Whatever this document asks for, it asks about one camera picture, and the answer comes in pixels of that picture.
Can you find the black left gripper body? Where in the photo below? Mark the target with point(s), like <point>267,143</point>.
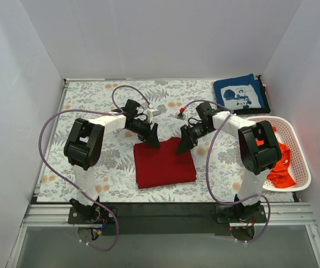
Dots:
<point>150,132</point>

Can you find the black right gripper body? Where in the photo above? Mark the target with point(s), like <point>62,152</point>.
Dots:
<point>187,134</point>

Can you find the dark red t-shirt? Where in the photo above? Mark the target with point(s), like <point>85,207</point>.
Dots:
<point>163,166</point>

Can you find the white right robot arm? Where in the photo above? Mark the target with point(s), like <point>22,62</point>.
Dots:
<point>258,146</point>

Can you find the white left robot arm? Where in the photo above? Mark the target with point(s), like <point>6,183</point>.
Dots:
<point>84,143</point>

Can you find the floral patterned table cloth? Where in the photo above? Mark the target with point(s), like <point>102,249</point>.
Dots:
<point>216,158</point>

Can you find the black folded t-shirt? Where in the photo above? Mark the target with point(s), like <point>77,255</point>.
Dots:
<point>264,97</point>

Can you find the orange t-shirt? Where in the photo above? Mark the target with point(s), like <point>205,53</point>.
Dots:
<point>279,175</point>

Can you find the white plastic laundry basket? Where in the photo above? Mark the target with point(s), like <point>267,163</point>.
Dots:
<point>298,168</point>

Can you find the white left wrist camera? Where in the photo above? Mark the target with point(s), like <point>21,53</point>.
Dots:
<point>151,113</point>

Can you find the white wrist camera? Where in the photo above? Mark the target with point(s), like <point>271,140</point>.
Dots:
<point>151,113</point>
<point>182,116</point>

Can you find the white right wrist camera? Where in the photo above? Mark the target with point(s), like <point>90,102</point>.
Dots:
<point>182,116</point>

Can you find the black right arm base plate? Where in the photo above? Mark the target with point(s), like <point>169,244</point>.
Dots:
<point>239,213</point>

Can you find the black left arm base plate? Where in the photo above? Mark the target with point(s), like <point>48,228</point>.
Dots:
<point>94,215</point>

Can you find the aluminium frame rail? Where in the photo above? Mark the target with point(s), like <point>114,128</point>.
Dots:
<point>59,215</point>

